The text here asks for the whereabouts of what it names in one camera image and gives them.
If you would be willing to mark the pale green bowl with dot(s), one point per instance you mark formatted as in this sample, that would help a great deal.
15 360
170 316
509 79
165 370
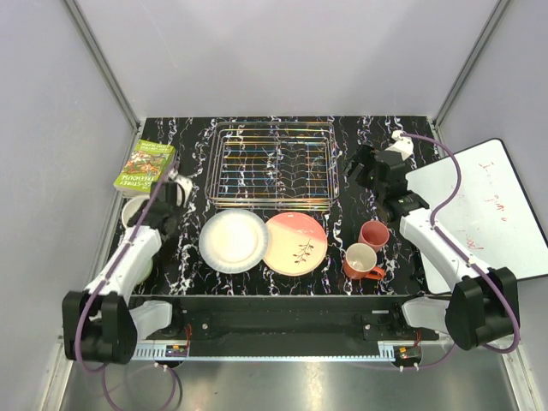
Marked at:
146 265

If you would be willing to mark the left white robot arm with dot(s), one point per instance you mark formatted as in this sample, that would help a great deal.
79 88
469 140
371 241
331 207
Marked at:
98 324

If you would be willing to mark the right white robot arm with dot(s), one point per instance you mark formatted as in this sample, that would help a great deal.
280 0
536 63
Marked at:
483 304

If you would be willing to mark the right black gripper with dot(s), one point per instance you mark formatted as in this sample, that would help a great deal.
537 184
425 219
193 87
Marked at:
365 155

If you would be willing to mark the pink cup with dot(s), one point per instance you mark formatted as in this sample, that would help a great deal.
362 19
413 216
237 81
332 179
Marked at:
375 234

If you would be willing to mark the white grey-rimmed plate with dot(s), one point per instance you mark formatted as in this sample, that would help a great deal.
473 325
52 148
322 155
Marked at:
233 241

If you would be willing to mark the green paperback book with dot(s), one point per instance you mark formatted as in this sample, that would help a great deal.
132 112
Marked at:
146 164

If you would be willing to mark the black marble pattern mat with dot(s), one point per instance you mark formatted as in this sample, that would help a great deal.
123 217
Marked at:
178 269

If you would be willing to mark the pink cream floral plate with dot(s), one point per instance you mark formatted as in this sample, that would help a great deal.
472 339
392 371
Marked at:
297 244

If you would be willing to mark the chrome wire dish rack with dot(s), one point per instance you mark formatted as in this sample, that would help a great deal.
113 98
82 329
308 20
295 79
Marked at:
282 166

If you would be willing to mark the orange bowl white inside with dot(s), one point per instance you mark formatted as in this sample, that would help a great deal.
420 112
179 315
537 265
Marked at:
131 207

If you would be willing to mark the orange mug white inside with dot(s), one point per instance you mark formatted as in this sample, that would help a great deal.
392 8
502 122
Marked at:
360 262

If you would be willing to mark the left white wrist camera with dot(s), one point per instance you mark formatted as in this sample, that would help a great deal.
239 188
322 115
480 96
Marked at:
184 187

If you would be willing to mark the whiteboard with red scribbles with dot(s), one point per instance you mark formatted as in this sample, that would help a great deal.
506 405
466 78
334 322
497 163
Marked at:
491 216

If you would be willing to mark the aluminium cable duct rail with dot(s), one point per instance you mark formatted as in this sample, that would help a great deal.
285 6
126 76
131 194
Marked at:
368 351

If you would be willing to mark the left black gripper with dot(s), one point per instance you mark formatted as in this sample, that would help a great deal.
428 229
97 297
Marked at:
178 209

